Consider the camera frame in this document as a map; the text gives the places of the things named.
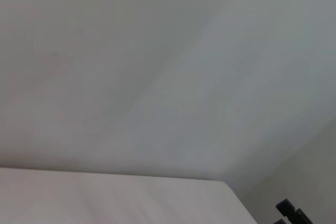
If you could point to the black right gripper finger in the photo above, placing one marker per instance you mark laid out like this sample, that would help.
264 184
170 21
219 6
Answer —
279 221
287 208

